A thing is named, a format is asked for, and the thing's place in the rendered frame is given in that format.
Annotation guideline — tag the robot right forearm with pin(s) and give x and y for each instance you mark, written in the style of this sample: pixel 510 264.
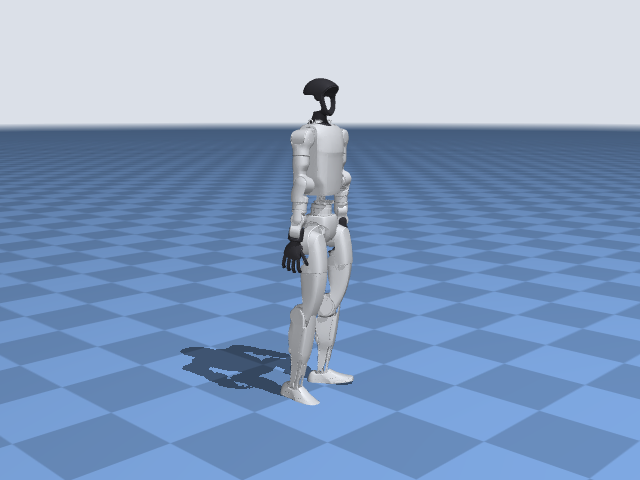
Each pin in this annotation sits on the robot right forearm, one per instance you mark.
pixel 298 219

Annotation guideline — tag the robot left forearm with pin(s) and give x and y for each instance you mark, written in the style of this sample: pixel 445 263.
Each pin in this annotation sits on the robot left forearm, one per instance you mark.
pixel 341 203

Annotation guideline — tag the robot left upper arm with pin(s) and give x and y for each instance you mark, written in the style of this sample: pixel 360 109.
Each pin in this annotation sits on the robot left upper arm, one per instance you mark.
pixel 346 177

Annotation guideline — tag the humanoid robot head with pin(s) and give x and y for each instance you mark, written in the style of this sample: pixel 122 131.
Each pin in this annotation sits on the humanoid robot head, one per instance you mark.
pixel 321 88

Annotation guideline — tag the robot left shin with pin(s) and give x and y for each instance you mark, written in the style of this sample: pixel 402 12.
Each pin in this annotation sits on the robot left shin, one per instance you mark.
pixel 325 335

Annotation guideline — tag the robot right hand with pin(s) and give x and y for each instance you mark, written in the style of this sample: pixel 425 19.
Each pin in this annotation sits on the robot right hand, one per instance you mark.
pixel 293 251

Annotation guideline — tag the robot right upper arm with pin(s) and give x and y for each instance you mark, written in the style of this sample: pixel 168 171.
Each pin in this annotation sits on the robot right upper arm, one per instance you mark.
pixel 302 140

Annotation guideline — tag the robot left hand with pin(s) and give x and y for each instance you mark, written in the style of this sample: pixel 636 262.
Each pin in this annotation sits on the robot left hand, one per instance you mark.
pixel 343 222

